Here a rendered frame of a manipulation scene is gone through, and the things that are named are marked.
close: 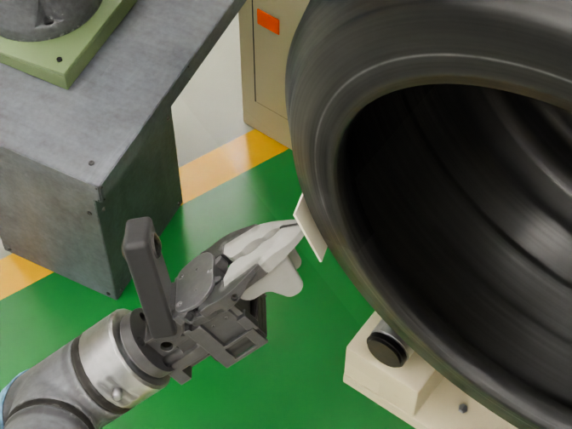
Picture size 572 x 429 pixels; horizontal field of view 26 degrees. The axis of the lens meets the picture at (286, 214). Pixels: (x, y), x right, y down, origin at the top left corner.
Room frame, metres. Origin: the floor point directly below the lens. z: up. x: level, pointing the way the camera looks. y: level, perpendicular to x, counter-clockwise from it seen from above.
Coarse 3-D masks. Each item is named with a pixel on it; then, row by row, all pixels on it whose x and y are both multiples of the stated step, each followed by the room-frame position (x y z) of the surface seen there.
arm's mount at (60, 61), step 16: (112, 0) 1.30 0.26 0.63; (128, 0) 1.31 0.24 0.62; (96, 16) 1.27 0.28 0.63; (112, 16) 1.27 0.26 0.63; (80, 32) 1.24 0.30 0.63; (96, 32) 1.24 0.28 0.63; (0, 48) 1.21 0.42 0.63; (16, 48) 1.21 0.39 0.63; (32, 48) 1.21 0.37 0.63; (48, 48) 1.21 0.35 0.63; (64, 48) 1.21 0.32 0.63; (80, 48) 1.21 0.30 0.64; (96, 48) 1.23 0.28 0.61; (16, 64) 1.19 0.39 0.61; (32, 64) 1.18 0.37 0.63; (48, 64) 1.18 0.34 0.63; (64, 64) 1.18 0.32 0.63; (80, 64) 1.19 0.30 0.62; (48, 80) 1.17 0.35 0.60; (64, 80) 1.16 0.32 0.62
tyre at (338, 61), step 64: (320, 0) 0.65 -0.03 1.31; (384, 0) 0.60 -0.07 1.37; (448, 0) 0.57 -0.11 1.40; (512, 0) 0.54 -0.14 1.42; (320, 64) 0.61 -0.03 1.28; (384, 64) 0.58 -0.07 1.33; (448, 64) 0.55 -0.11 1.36; (512, 64) 0.52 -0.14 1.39; (320, 128) 0.61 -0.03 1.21; (384, 128) 0.73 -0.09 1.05; (448, 128) 0.77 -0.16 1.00; (512, 128) 0.78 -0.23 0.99; (320, 192) 0.60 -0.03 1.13; (384, 192) 0.69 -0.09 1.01; (448, 192) 0.71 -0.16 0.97; (512, 192) 0.74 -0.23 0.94; (384, 256) 0.59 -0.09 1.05; (448, 256) 0.65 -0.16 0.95; (512, 256) 0.67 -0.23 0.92; (384, 320) 0.57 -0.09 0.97; (448, 320) 0.59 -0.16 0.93; (512, 320) 0.60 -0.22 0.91; (512, 384) 0.50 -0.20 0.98
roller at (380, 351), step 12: (384, 324) 0.59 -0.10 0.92; (372, 336) 0.58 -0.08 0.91; (384, 336) 0.58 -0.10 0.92; (396, 336) 0.58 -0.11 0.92; (372, 348) 0.58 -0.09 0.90; (384, 348) 0.57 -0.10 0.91; (396, 348) 0.57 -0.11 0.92; (408, 348) 0.57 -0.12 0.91; (384, 360) 0.57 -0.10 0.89; (396, 360) 0.56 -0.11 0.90
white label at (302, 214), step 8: (304, 200) 0.64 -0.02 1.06; (296, 208) 0.63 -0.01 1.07; (304, 208) 0.64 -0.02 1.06; (296, 216) 0.62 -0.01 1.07; (304, 216) 0.63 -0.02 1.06; (304, 224) 0.62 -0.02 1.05; (312, 224) 0.63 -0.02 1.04; (304, 232) 0.61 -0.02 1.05; (312, 232) 0.62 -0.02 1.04; (312, 240) 0.61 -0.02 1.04; (320, 240) 0.62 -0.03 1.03; (312, 248) 0.61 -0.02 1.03; (320, 248) 0.61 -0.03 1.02; (320, 256) 0.61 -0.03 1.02
